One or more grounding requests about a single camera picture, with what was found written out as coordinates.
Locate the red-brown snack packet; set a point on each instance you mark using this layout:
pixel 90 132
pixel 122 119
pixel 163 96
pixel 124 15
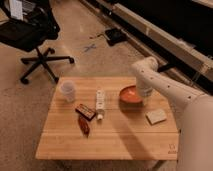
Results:
pixel 83 126

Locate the black bag on floor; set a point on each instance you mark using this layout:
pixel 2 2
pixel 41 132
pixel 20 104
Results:
pixel 114 36

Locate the clear plastic cup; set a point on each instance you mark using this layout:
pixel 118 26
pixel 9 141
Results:
pixel 67 89

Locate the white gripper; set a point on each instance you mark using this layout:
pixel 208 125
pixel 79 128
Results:
pixel 145 92

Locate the white plastic bottle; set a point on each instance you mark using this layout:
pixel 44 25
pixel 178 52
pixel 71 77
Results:
pixel 100 104

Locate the wooden table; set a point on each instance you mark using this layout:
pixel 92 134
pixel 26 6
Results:
pixel 124 133

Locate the dark brown chocolate box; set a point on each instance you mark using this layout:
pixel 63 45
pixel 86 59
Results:
pixel 85 111

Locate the beige sponge block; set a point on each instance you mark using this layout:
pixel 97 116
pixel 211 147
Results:
pixel 156 116

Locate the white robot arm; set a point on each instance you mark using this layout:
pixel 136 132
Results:
pixel 195 148

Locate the orange ceramic bowl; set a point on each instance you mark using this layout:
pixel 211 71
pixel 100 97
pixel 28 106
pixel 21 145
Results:
pixel 129 95

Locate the long white wall rail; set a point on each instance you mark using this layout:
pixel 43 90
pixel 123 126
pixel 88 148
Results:
pixel 183 27

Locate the black office chair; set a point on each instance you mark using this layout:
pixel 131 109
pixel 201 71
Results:
pixel 29 34

